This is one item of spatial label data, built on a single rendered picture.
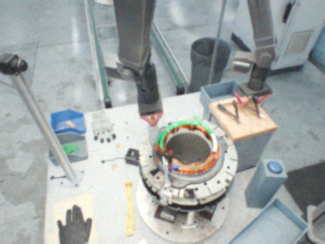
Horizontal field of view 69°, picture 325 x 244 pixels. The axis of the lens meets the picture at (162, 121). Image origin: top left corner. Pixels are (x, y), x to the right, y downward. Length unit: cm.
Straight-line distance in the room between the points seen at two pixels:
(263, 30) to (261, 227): 57
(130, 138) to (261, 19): 80
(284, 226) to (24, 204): 181
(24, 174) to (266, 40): 204
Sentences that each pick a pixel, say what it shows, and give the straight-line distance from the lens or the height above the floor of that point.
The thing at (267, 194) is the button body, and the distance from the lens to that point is 99.
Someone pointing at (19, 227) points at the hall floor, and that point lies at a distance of 209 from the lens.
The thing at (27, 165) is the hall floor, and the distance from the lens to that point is 235.
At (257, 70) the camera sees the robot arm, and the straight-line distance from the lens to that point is 88.
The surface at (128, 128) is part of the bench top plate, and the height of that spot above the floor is 78.
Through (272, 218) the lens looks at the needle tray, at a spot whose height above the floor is 102.
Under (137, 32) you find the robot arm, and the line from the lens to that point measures 39.
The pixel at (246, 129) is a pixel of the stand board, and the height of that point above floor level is 106.
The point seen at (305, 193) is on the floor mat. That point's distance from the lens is 221.
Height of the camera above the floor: 173
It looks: 47 degrees down
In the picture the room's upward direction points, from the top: straight up
